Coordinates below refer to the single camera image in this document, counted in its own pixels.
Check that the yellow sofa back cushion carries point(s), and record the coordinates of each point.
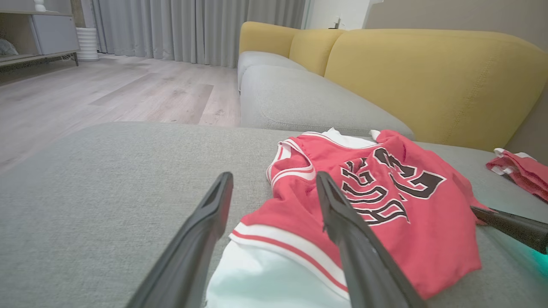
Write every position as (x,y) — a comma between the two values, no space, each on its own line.
(312,49)
(449,85)

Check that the grey soft toy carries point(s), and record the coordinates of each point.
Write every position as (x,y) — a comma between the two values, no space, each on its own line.
(6,48)

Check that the white ribbed cylinder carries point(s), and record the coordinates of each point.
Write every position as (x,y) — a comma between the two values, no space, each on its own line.
(87,45)

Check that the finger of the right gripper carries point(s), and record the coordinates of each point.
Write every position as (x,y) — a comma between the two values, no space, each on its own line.
(518,229)

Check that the yellow sofa armrest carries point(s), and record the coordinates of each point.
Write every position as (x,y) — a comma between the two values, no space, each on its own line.
(265,38)

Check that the red shorts with white stripe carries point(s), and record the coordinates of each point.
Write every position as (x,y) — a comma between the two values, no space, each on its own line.
(524,171)

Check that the low tv cabinet with drawers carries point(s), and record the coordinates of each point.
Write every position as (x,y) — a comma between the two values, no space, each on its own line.
(51,34)

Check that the grey sofa seat cushion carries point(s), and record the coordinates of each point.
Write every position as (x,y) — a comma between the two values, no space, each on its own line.
(308,102)
(261,62)

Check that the grey pleated curtain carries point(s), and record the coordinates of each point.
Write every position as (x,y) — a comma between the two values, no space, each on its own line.
(192,30)

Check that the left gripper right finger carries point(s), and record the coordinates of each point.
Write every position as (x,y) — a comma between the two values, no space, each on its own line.
(364,265)

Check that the small white figurine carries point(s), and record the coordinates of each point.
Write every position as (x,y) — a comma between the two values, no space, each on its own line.
(40,5)

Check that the red basketball jersey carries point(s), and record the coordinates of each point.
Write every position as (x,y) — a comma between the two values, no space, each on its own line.
(428,239)

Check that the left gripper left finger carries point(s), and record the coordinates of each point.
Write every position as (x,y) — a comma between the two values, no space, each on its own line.
(192,256)

